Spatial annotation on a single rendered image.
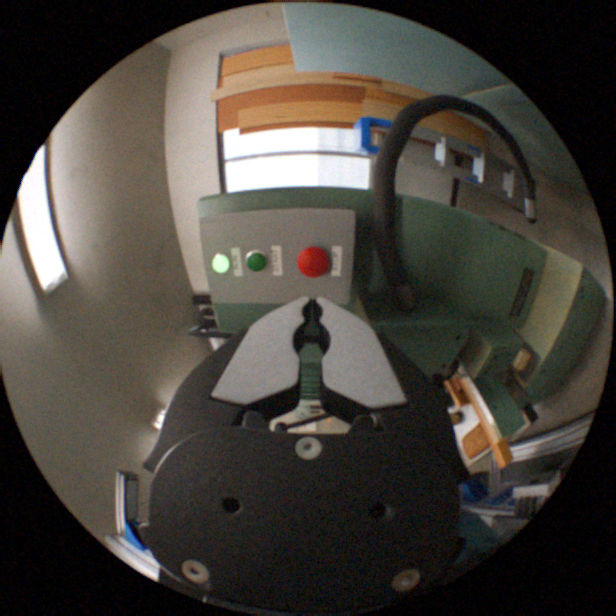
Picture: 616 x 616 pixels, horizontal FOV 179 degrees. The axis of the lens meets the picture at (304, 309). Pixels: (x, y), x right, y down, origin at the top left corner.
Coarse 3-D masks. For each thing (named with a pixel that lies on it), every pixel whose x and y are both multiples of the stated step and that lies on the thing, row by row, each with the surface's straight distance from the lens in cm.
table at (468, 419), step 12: (492, 384) 61; (504, 396) 61; (456, 408) 71; (468, 408) 67; (504, 408) 58; (516, 408) 62; (468, 420) 67; (516, 420) 59; (456, 432) 72; (480, 456) 66
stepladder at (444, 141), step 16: (368, 128) 99; (384, 128) 106; (416, 128) 112; (368, 144) 97; (448, 144) 114; (464, 144) 123; (400, 160) 105; (416, 160) 108; (432, 160) 111; (480, 160) 127; (496, 160) 135; (464, 176) 120; (480, 176) 124; (512, 176) 141; (496, 192) 134; (512, 192) 139
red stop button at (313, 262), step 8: (312, 248) 18; (320, 248) 19; (304, 256) 18; (312, 256) 18; (320, 256) 18; (304, 264) 18; (312, 264) 18; (320, 264) 18; (328, 264) 19; (304, 272) 19; (312, 272) 19; (320, 272) 19
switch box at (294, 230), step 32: (224, 224) 21; (256, 224) 19; (288, 224) 19; (320, 224) 19; (352, 224) 19; (288, 256) 19; (352, 256) 20; (224, 288) 23; (256, 288) 21; (288, 288) 21; (320, 288) 20
